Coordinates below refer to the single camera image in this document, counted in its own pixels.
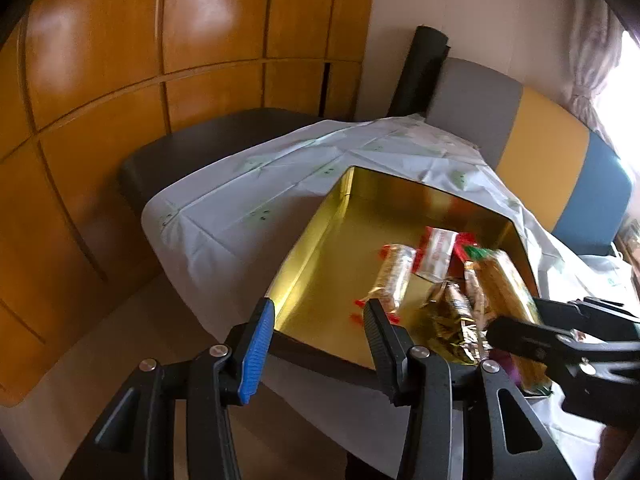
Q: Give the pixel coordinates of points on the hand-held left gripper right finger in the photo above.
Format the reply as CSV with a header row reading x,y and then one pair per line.
x,y
385,350

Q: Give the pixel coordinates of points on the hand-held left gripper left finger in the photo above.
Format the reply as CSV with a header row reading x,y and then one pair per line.
x,y
255,355

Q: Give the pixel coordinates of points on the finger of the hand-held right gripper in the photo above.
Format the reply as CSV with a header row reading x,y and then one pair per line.
x,y
530,342
590,312

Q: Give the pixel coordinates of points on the yellow green cracker packet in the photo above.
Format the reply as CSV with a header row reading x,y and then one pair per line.
x,y
505,285

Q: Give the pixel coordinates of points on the gold foil snack packet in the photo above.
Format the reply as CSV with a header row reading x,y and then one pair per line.
x,y
455,347

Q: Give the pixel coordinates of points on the clear sesame bar packet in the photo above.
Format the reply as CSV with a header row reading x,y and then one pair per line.
x,y
397,270

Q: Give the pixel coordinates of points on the brown foil snack packet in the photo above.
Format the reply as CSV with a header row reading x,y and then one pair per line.
x,y
455,300

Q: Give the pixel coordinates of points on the maroon box with gold inside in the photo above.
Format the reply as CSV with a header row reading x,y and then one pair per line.
x,y
340,260

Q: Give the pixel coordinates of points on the white red-ended snack packet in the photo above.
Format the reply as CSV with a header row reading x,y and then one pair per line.
x,y
437,252

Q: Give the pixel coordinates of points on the small red snack packet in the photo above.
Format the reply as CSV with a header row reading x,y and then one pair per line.
x,y
462,240

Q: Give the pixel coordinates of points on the person's right forearm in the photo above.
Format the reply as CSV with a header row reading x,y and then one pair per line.
x,y
612,452

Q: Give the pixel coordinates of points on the white green-print tablecloth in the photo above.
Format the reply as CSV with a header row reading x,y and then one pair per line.
x,y
250,200

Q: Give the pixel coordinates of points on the grey yellow blue sofa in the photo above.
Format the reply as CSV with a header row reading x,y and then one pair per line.
x,y
540,150

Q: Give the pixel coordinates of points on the white curtain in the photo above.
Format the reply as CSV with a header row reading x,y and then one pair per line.
x,y
590,60

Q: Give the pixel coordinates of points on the black roll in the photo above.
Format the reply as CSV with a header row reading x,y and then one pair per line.
x,y
420,70

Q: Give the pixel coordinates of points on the wooden cabinet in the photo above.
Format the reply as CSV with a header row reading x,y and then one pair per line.
x,y
125,60

